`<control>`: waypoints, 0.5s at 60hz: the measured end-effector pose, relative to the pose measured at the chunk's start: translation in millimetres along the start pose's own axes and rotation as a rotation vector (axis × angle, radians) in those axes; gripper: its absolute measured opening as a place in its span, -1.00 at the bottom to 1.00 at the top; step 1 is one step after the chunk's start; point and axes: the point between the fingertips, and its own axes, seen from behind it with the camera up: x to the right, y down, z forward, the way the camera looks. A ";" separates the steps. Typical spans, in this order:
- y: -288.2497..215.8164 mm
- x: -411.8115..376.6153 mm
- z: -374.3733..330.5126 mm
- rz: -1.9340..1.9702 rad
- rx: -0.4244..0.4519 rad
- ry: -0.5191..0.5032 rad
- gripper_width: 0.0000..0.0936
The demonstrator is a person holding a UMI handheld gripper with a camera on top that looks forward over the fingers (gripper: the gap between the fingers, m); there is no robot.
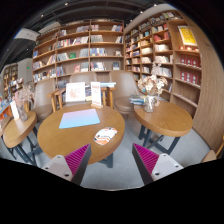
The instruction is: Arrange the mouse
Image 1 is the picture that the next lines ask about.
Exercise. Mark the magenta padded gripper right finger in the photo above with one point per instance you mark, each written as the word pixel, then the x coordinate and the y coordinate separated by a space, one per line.
pixel 153 166

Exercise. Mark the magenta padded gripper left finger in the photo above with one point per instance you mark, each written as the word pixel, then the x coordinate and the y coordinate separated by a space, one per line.
pixel 72 166

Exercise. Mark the patterned white orange mouse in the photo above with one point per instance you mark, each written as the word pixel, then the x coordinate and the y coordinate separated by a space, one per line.
pixel 104 135

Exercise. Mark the blue pink gradient mouse pad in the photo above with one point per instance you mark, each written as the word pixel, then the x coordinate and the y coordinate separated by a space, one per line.
pixel 79 118

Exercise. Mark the round wooden centre table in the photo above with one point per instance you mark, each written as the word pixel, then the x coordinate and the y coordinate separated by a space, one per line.
pixel 56 141

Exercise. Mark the round wooden table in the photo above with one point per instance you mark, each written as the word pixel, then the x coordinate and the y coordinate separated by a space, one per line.
pixel 16 131
pixel 56 141
pixel 167 119

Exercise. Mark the round wooden right table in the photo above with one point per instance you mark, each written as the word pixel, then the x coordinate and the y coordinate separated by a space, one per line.
pixel 167 119

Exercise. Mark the round wooden left table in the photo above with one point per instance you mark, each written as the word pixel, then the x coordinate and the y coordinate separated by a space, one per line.
pixel 16 131

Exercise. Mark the stack of books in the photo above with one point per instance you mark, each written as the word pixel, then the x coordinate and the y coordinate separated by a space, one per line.
pixel 137 99

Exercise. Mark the white standing sign card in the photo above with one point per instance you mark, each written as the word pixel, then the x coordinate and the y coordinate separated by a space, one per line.
pixel 96 94

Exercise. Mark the white framed picture board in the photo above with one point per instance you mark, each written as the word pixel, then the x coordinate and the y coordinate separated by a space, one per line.
pixel 75 92

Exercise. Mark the white card on left table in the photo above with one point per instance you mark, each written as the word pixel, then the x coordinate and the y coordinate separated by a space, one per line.
pixel 14 110

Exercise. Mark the glass vase with dried flowers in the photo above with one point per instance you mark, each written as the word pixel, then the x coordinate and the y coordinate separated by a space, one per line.
pixel 152 86

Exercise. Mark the beige armchair left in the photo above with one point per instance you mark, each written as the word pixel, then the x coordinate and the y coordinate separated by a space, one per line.
pixel 42 99

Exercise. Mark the beige armchair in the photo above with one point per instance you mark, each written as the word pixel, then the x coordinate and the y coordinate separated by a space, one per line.
pixel 125 87
pixel 86 77
pixel 42 99

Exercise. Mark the beige armchair right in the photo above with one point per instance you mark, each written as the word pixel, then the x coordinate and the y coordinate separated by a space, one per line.
pixel 125 87

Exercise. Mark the left vase with dried flowers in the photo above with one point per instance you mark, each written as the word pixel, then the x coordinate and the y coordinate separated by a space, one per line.
pixel 25 94

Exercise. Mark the beige armchair centre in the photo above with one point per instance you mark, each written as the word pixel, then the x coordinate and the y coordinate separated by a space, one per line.
pixel 86 77

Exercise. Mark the distant wooden bookshelf left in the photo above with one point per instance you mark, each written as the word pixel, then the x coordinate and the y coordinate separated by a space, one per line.
pixel 10 77

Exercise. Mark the wooden bookshelf centre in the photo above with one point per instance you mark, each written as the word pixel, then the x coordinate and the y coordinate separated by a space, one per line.
pixel 81 46

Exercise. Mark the wooden bookshelf right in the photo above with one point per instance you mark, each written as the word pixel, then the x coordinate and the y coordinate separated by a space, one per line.
pixel 156 38

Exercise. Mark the yellow poster on shelf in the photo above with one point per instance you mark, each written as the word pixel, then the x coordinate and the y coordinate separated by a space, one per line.
pixel 187 36

